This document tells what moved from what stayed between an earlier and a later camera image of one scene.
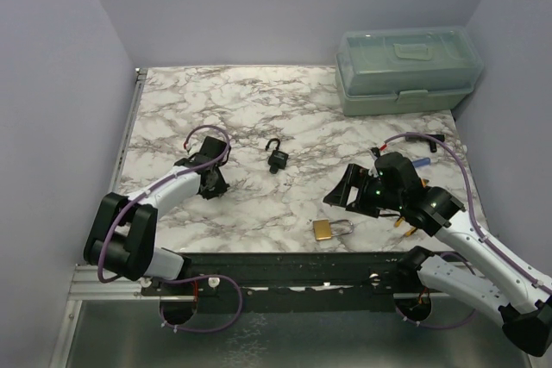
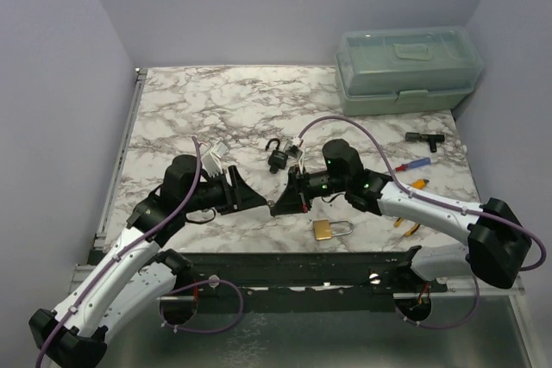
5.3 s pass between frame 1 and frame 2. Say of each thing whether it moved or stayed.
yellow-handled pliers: stayed
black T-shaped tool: stayed
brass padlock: stayed
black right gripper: moved
